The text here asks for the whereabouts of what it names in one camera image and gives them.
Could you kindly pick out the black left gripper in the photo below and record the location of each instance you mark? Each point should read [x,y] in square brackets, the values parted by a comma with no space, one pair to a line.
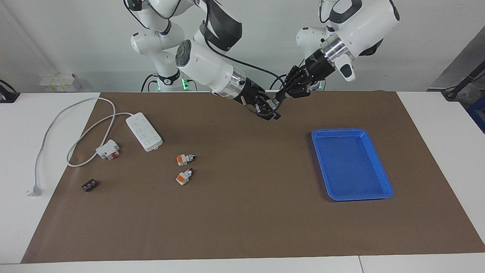
[318,66]

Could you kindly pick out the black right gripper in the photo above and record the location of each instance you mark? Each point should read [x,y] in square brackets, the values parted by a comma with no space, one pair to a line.
[252,93]

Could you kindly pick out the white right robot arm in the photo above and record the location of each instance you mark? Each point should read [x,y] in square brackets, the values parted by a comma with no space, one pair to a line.
[204,64]

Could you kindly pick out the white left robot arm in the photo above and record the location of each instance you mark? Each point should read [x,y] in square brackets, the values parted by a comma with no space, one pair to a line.
[363,26]

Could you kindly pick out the brown paper mat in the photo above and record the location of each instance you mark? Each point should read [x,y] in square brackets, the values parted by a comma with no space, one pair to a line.
[246,197]

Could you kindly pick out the blue plastic tray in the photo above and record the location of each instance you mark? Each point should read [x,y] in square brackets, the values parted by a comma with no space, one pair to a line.
[352,167]

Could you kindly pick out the white power strip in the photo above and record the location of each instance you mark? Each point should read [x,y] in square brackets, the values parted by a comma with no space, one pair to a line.
[144,132]

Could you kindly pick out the white red circuit breaker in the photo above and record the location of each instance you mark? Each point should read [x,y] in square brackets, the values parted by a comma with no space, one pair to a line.
[107,149]

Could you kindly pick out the blue storage crate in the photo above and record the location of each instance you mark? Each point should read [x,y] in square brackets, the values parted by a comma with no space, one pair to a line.
[478,113]

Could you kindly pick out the small dark terminal block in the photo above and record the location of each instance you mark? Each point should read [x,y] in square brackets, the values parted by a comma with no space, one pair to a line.
[89,185]

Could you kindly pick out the white background box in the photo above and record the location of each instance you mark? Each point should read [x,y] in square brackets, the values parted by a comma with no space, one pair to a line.
[57,81]

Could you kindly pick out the white power plug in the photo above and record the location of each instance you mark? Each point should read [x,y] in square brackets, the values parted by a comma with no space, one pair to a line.
[34,190]

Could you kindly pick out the black table clamp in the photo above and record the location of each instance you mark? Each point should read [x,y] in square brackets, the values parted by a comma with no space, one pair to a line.
[7,96]

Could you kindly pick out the white orange rotary switch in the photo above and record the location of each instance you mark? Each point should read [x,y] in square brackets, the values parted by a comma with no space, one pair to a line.
[184,159]
[183,177]

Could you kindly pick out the black camera stand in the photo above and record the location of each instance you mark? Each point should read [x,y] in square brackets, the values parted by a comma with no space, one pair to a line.
[464,82]

